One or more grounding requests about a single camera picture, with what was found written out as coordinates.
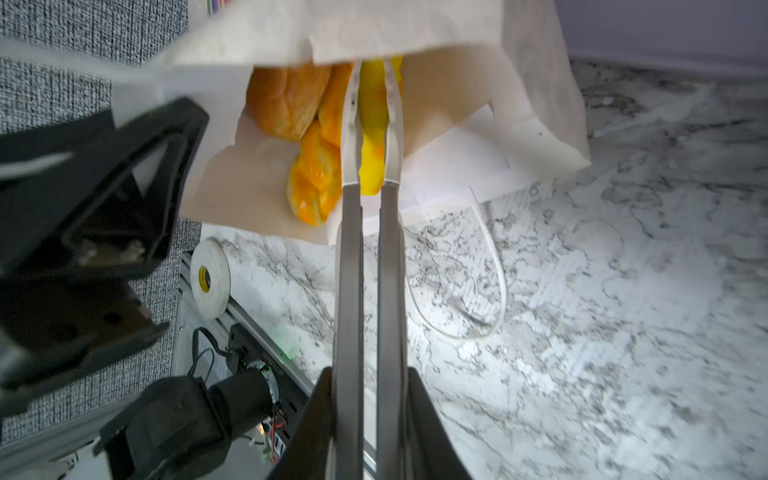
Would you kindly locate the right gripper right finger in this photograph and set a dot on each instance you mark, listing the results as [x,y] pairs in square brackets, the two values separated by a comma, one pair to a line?
[429,452]

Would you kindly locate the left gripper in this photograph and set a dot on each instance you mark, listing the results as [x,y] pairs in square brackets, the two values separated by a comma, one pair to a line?
[107,211]

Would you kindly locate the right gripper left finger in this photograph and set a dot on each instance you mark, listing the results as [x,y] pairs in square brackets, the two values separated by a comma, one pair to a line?
[306,456]

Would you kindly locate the metal tongs white tips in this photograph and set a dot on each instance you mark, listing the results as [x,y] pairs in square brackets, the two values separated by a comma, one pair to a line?
[369,379]

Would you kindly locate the yellow oval fake bread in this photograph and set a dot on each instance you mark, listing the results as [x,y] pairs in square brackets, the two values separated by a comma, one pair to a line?
[373,112]

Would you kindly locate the white paper gift bag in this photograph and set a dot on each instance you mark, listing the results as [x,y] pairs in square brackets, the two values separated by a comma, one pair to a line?
[488,99]

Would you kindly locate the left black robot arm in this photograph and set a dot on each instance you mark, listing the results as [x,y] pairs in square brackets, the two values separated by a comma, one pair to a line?
[178,428]

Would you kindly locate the round brown fake bun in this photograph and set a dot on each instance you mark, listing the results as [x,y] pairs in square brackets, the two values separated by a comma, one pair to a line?
[284,101]

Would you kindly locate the orange twisted fake bread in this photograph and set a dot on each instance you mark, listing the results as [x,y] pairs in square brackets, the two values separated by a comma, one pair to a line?
[314,181]

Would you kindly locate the white tape roll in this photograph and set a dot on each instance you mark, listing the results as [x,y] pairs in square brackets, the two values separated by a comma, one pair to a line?
[210,278]

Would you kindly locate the lilac plastic tray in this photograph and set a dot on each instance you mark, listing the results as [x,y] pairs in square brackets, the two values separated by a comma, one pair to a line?
[721,38]

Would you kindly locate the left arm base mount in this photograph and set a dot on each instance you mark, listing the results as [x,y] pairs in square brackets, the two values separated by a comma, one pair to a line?
[281,393]

